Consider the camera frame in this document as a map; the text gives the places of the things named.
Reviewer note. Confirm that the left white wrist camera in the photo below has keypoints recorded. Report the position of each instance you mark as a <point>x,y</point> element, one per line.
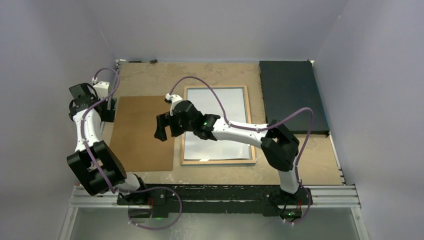
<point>102,88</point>

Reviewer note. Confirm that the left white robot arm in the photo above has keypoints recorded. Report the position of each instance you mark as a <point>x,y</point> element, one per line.
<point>94,164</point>

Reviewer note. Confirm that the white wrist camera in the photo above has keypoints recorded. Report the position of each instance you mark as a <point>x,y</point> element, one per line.
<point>102,88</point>
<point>172,100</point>

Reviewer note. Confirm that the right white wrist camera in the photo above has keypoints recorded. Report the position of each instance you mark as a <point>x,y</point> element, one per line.
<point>172,100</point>

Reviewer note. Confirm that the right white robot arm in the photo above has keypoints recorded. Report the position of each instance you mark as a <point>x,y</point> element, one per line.
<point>278,143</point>

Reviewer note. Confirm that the brown cardboard backing board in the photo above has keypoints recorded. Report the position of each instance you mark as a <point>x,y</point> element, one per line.
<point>132,139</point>

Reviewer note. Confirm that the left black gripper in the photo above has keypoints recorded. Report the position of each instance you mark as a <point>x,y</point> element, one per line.
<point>108,115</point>

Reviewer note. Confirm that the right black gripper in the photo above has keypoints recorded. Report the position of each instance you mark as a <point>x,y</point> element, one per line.
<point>165,119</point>

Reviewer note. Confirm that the dark blue foam pad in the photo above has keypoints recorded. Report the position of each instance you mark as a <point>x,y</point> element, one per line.
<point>288,86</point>

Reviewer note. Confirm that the blue wooden picture frame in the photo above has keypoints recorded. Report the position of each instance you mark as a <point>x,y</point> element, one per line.
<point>221,162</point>

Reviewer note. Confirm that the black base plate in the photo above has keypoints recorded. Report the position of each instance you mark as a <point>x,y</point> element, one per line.
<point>267,200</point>

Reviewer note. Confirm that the aluminium rail frame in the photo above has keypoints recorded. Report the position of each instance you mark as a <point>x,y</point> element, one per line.
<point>334,215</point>

